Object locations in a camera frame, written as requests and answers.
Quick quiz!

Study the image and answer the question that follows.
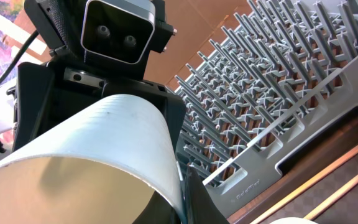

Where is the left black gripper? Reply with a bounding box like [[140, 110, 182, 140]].
[[12, 62, 186, 152]]

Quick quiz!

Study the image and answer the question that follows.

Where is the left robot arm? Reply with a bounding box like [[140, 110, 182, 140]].
[[13, 0, 186, 150]]

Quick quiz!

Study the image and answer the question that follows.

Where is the dark brown serving tray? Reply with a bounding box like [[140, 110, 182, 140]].
[[228, 110, 358, 223]]

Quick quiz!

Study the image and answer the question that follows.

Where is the grey plastic dish rack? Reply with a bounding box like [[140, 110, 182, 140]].
[[176, 1, 358, 217]]

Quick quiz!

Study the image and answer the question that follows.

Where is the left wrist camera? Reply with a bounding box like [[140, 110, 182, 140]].
[[80, 0, 155, 65]]

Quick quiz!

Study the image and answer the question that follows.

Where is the small white cup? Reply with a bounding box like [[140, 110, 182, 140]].
[[0, 95, 186, 223]]

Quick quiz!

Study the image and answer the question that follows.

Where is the wooden chopstick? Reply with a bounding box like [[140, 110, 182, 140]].
[[303, 174, 358, 220]]

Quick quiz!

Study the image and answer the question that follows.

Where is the light blue bowl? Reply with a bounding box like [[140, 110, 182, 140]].
[[270, 217, 317, 224]]

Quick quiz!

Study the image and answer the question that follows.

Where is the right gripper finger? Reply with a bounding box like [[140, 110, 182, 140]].
[[141, 166, 228, 224]]

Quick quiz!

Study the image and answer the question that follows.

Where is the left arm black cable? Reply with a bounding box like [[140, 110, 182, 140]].
[[0, 29, 40, 96]]

